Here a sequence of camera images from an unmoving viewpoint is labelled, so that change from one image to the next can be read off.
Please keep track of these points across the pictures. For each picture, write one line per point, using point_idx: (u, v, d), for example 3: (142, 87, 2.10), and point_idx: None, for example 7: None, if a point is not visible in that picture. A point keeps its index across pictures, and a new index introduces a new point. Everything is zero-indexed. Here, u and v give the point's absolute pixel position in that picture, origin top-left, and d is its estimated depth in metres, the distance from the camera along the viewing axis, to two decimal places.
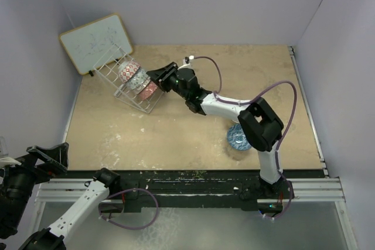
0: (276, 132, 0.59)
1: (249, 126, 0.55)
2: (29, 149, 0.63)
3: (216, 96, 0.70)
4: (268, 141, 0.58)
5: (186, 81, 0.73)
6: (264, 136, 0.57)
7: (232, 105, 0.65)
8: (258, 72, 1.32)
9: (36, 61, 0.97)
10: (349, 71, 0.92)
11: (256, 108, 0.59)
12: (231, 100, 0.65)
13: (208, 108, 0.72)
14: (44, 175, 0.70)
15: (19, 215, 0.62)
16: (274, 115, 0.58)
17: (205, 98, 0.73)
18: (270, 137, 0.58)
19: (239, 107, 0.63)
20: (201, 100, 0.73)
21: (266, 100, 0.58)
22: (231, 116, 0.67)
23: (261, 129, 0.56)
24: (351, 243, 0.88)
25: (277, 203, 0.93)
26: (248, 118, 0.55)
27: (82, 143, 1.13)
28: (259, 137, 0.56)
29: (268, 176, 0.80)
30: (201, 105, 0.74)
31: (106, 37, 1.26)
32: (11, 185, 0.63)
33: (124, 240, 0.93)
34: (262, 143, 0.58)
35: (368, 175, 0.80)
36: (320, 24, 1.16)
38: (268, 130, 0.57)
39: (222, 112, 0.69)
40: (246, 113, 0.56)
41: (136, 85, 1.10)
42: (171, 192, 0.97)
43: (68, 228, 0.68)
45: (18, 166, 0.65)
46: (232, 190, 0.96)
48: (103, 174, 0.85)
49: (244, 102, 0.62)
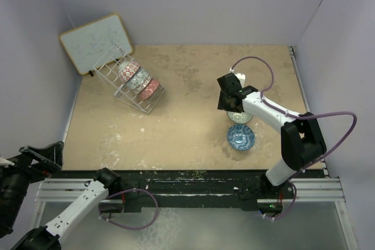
0: (315, 154, 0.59)
1: (291, 140, 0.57)
2: (21, 149, 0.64)
3: (262, 98, 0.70)
4: (304, 161, 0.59)
5: (223, 78, 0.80)
6: (303, 154, 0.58)
7: (278, 113, 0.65)
8: (258, 72, 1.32)
9: (36, 60, 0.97)
10: (348, 71, 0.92)
11: (302, 123, 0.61)
12: (278, 107, 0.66)
13: (248, 105, 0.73)
14: (39, 174, 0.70)
15: (13, 214, 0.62)
16: (319, 137, 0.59)
17: (249, 95, 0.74)
18: (308, 157, 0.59)
19: (285, 117, 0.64)
20: (244, 96, 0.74)
21: (316, 122, 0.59)
22: (271, 121, 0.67)
23: (302, 147, 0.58)
24: (351, 243, 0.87)
25: (277, 203, 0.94)
26: (293, 133, 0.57)
27: (82, 143, 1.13)
28: (297, 155, 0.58)
29: (273, 177, 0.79)
30: (242, 100, 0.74)
31: (106, 37, 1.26)
32: (6, 185, 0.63)
33: (124, 240, 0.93)
34: (298, 160, 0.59)
35: (369, 175, 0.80)
36: (320, 24, 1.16)
38: (308, 150, 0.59)
39: (263, 115, 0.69)
40: (292, 126, 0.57)
41: (136, 85, 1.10)
42: (171, 192, 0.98)
43: (64, 228, 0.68)
45: (11, 166, 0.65)
46: (232, 190, 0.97)
48: (104, 174, 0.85)
49: (292, 113, 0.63)
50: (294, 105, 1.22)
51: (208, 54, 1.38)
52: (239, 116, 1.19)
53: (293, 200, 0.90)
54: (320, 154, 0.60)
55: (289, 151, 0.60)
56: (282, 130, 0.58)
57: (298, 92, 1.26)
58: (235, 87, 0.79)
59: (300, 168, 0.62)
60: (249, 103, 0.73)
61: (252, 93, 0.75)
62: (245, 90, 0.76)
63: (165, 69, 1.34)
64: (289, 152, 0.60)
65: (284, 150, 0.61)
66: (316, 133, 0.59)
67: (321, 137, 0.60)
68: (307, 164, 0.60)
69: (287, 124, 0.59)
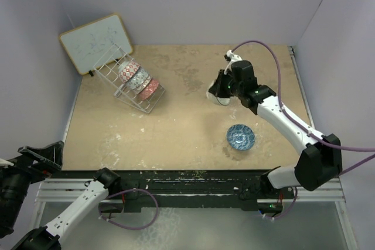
0: (331, 176, 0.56)
1: (312, 164, 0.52)
2: (20, 149, 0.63)
3: (282, 106, 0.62)
4: (320, 184, 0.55)
5: (239, 69, 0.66)
6: (321, 178, 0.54)
7: (299, 130, 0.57)
8: (258, 72, 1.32)
9: (36, 60, 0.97)
10: (348, 71, 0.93)
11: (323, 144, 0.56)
12: (301, 123, 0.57)
13: (264, 112, 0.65)
14: (39, 174, 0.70)
15: (13, 214, 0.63)
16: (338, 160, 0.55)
17: (266, 100, 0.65)
18: (325, 180, 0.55)
19: (306, 136, 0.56)
20: (261, 100, 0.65)
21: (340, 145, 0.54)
22: (289, 136, 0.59)
23: (321, 170, 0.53)
24: (351, 243, 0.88)
25: (277, 203, 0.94)
26: (314, 157, 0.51)
27: (82, 143, 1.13)
28: (314, 179, 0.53)
29: (276, 181, 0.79)
30: (258, 104, 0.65)
31: (106, 37, 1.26)
32: (6, 185, 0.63)
33: (124, 240, 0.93)
34: (314, 182, 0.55)
35: (368, 175, 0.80)
36: (320, 24, 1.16)
38: (326, 173, 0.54)
39: (280, 125, 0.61)
40: (316, 150, 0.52)
41: (136, 85, 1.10)
42: (171, 192, 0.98)
43: (64, 228, 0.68)
45: (11, 167, 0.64)
46: (232, 190, 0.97)
48: (104, 174, 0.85)
49: (316, 134, 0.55)
50: (294, 105, 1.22)
51: (208, 54, 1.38)
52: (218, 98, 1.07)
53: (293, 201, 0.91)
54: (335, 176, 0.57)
55: (306, 173, 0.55)
56: (304, 152, 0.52)
57: (298, 92, 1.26)
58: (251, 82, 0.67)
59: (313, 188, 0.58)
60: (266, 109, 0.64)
61: (269, 97, 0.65)
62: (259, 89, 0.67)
63: (165, 69, 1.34)
64: (305, 172, 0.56)
65: (300, 168, 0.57)
66: (336, 156, 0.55)
67: (340, 160, 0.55)
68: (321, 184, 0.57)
69: (309, 146, 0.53)
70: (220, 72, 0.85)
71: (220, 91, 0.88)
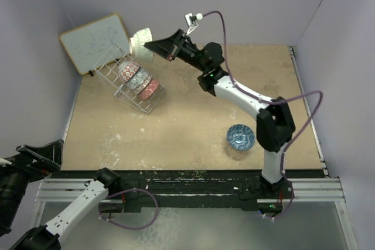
0: (286, 136, 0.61)
1: (266, 126, 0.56)
2: (18, 148, 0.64)
3: (234, 82, 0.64)
4: (278, 143, 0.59)
5: (213, 60, 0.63)
6: (277, 137, 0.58)
7: (252, 99, 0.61)
8: (258, 72, 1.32)
9: (36, 60, 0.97)
10: (348, 71, 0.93)
11: (274, 108, 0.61)
12: (251, 93, 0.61)
13: (220, 91, 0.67)
14: (38, 173, 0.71)
15: (10, 214, 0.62)
16: (289, 118, 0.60)
17: (221, 80, 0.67)
18: (280, 140, 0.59)
19: (258, 103, 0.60)
20: (216, 82, 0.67)
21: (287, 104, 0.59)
22: (245, 107, 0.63)
23: (275, 130, 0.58)
24: (351, 243, 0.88)
25: (277, 203, 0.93)
26: (266, 118, 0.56)
27: (82, 143, 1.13)
28: (272, 139, 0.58)
29: (269, 175, 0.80)
30: (214, 85, 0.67)
31: (106, 37, 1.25)
32: (4, 185, 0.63)
33: (124, 240, 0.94)
34: (272, 144, 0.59)
35: (368, 175, 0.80)
36: (320, 24, 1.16)
38: (280, 132, 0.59)
39: (236, 99, 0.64)
40: (266, 113, 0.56)
41: (136, 85, 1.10)
42: (171, 192, 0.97)
43: (64, 227, 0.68)
45: (9, 165, 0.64)
46: (232, 190, 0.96)
48: (104, 174, 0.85)
49: (265, 99, 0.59)
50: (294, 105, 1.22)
51: None
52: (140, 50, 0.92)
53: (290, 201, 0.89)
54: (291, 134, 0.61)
55: (264, 136, 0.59)
56: (258, 117, 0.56)
57: (298, 92, 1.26)
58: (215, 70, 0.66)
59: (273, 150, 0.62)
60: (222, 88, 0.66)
61: (224, 77, 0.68)
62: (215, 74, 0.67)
63: (165, 69, 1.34)
64: (263, 136, 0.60)
65: (258, 134, 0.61)
66: (287, 115, 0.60)
67: (292, 118, 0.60)
68: (280, 145, 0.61)
69: (262, 110, 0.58)
70: (181, 34, 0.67)
71: (176, 56, 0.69)
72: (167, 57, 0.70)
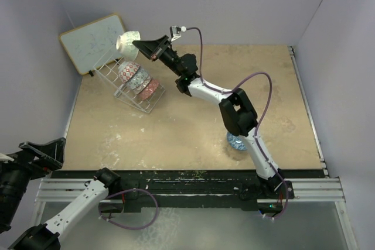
0: (249, 120, 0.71)
1: (228, 113, 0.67)
2: (21, 145, 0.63)
3: (203, 82, 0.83)
4: (242, 128, 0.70)
5: (190, 70, 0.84)
6: (239, 122, 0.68)
7: (216, 92, 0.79)
8: (258, 72, 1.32)
9: (36, 60, 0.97)
10: (348, 71, 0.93)
11: (236, 98, 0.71)
12: (215, 88, 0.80)
13: (194, 90, 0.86)
14: (40, 171, 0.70)
15: (11, 211, 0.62)
16: (250, 106, 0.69)
17: (193, 81, 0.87)
18: (244, 124, 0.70)
19: (221, 95, 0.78)
20: (190, 84, 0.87)
21: (246, 93, 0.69)
22: (212, 99, 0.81)
23: (237, 116, 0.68)
24: (351, 243, 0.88)
25: (277, 203, 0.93)
26: (228, 106, 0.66)
27: (82, 143, 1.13)
28: (235, 124, 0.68)
29: (261, 171, 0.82)
30: (188, 86, 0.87)
31: (106, 37, 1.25)
32: (5, 181, 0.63)
33: (124, 240, 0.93)
34: (237, 128, 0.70)
35: (368, 175, 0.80)
36: (320, 24, 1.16)
38: (243, 118, 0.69)
39: (205, 95, 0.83)
40: (227, 101, 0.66)
41: (136, 85, 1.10)
42: (171, 192, 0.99)
43: (64, 226, 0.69)
45: (11, 162, 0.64)
46: (232, 190, 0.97)
48: (104, 174, 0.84)
49: (226, 91, 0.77)
50: (294, 105, 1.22)
51: (208, 54, 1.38)
52: (127, 47, 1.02)
53: (287, 202, 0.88)
54: (254, 119, 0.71)
55: (229, 122, 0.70)
56: (220, 106, 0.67)
57: (298, 92, 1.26)
58: (190, 75, 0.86)
59: (241, 134, 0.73)
60: (194, 88, 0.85)
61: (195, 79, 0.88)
62: (189, 76, 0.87)
63: (165, 69, 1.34)
64: (229, 122, 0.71)
65: (226, 121, 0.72)
66: (248, 103, 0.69)
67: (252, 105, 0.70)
68: (246, 129, 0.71)
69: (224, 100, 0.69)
70: (167, 40, 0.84)
71: (158, 57, 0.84)
72: (151, 57, 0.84)
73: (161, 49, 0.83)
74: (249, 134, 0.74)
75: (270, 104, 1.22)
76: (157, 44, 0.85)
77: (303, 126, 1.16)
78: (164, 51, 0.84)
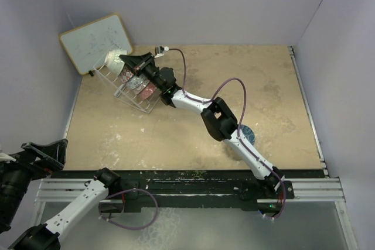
0: (231, 124, 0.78)
1: (208, 120, 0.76)
2: (24, 145, 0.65)
3: (184, 93, 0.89)
4: (226, 133, 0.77)
5: (167, 82, 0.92)
6: (221, 127, 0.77)
7: (198, 102, 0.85)
8: (258, 72, 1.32)
9: (36, 60, 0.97)
10: (348, 71, 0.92)
11: (216, 106, 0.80)
12: (196, 99, 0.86)
13: (177, 102, 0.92)
14: (41, 171, 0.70)
15: (12, 211, 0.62)
16: (228, 112, 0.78)
17: (176, 93, 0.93)
18: (227, 129, 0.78)
19: (203, 105, 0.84)
20: (173, 96, 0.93)
21: (224, 100, 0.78)
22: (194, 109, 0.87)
23: (218, 122, 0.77)
24: (351, 243, 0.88)
25: (277, 203, 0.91)
26: (208, 115, 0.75)
27: (81, 143, 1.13)
28: (218, 130, 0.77)
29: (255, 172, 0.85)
30: (172, 98, 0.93)
31: (106, 37, 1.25)
32: (6, 181, 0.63)
33: (123, 240, 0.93)
34: (221, 134, 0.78)
35: (368, 175, 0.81)
36: (320, 24, 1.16)
38: (224, 123, 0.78)
39: (187, 105, 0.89)
40: (207, 110, 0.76)
41: (136, 85, 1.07)
42: (171, 192, 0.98)
43: (64, 226, 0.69)
45: (13, 162, 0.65)
46: (232, 190, 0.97)
48: (104, 174, 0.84)
49: (206, 101, 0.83)
50: (294, 105, 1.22)
51: (208, 54, 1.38)
52: (113, 62, 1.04)
53: (285, 202, 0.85)
54: (235, 123, 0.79)
55: (213, 129, 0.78)
56: (202, 115, 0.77)
57: (299, 92, 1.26)
58: (170, 86, 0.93)
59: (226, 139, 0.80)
60: (178, 99, 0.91)
61: (177, 91, 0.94)
62: (171, 89, 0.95)
63: None
64: (213, 130, 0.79)
65: (210, 129, 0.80)
66: (227, 110, 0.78)
67: (231, 111, 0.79)
68: (229, 133, 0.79)
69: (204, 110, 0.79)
70: (150, 55, 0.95)
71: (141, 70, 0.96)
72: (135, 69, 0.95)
73: (144, 64, 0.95)
74: (233, 137, 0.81)
75: (270, 104, 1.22)
76: (142, 59, 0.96)
77: (303, 126, 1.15)
78: (145, 65, 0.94)
